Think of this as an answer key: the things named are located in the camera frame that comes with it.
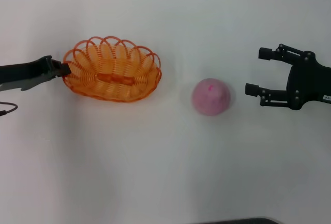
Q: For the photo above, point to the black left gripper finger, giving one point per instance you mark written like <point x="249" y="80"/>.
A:
<point x="63" y="70"/>

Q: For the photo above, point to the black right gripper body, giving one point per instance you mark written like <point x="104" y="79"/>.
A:
<point x="307" y="84"/>

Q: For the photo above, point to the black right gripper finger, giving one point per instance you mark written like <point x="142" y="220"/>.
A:
<point x="265" y="53"/>
<point x="252" y="89"/>

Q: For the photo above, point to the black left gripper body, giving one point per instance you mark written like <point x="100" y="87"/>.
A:
<point x="26" y="75"/>

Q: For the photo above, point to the pink peach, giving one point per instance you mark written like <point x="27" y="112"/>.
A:
<point x="210" y="97"/>

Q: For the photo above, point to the orange plastic woven basket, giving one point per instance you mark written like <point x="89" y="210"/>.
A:
<point x="113" y="79"/>

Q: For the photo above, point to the black robot torso edge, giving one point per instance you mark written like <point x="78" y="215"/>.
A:
<point x="240" y="221"/>

